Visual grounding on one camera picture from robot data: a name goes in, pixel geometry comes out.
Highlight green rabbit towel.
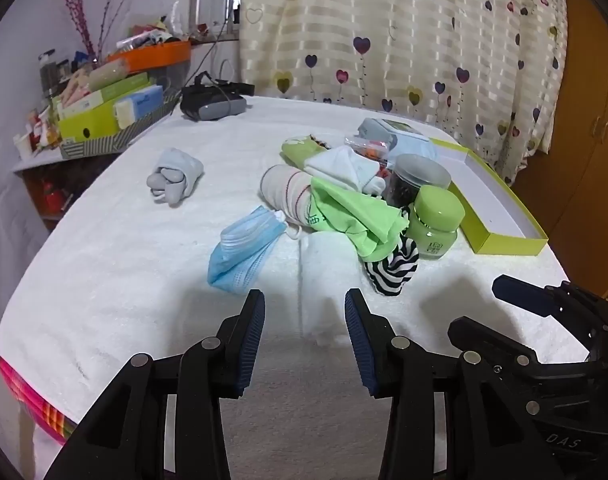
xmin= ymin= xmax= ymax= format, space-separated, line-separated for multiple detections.
xmin=282 ymin=134 xmax=332 ymax=171

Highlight green jar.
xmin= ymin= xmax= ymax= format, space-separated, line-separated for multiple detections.
xmin=406 ymin=185 xmax=466 ymax=261

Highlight pile of assorted packets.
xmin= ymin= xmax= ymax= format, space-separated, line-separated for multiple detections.
xmin=116 ymin=2 xmax=205 ymax=48

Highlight light green cloth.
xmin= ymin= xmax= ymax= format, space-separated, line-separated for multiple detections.
xmin=309 ymin=176 xmax=411 ymax=256

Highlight white red-striped bandage roll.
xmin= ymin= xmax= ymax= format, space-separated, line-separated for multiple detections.
xmin=260 ymin=164 xmax=317 ymax=226

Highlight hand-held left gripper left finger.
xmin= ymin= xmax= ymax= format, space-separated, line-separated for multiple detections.
xmin=44 ymin=288 xmax=267 ymax=480

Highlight blue white tissue packet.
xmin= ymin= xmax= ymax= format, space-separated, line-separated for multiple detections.
xmin=114 ymin=85 xmax=165 ymax=127

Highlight wet wipes pack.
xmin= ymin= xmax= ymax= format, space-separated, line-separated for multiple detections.
xmin=358 ymin=117 xmax=441 ymax=161

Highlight lime green cardboard box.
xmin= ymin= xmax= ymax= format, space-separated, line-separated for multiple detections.
xmin=58 ymin=104 xmax=120 ymax=144

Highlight heart print curtain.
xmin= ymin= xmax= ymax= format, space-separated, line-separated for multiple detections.
xmin=239 ymin=0 xmax=570 ymax=186

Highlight black cable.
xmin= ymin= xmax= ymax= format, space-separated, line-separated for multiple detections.
xmin=184 ymin=5 xmax=242 ymax=91

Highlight orange tray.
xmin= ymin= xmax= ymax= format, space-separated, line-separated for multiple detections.
xmin=106 ymin=40 xmax=192 ymax=72

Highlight green flat carton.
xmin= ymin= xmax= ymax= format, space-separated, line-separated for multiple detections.
xmin=86 ymin=72 xmax=150 ymax=107

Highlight dark lidded bottle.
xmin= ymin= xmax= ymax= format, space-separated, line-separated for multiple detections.
xmin=38 ymin=50 xmax=59 ymax=93

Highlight black grey headset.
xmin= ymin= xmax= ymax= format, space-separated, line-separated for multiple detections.
xmin=180 ymin=72 xmax=255 ymax=122

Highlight pink decorative branches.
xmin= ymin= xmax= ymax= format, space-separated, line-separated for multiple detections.
xmin=56 ymin=0 xmax=149 ymax=61

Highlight clear snack packet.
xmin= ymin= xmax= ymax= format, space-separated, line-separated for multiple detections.
xmin=345 ymin=135 xmax=391 ymax=178

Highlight grey striped storage box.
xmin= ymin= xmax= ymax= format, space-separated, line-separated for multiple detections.
xmin=58 ymin=91 xmax=182 ymax=160

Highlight wooden wardrobe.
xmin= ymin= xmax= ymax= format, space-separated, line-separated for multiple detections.
xmin=514 ymin=0 xmax=608 ymax=301

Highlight beige patterned packet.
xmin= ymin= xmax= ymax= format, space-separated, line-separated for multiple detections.
xmin=58 ymin=62 xmax=129 ymax=106

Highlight red object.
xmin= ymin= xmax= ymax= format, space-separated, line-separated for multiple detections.
xmin=41 ymin=180 xmax=67 ymax=213

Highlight grey white sock bundle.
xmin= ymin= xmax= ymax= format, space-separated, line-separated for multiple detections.
xmin=146 ymin=147 xmax=205 ymax=207

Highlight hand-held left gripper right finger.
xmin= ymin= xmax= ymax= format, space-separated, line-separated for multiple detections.
xmin=344 ymin=288 xmax=552 ymax=480

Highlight pink striped cloth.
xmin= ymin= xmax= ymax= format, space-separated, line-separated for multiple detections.
xmin=0 ymin=357 xmax=79 ymax=443

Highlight black white striped cloth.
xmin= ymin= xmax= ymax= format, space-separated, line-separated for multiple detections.
xmin=362 ymin=235 xmax=421 ymax=297

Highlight blue face mask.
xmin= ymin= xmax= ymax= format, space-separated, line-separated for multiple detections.
xmin=207 ymin=205 xmax=302 ymax=292

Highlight clear jar with dark contents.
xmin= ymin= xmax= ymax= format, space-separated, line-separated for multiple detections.
xmin=386 ymin=153 xmax=452 ymax=208

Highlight green shallow box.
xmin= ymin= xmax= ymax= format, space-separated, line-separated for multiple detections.
xmin=429 ymin=137 xmax=549 ymax=257

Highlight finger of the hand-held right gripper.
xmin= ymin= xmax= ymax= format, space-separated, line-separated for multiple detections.
xmin=447 ymin=316 xmax=592 ymax=368
xmin=491 ymin=274 xmax=608 ymax=341

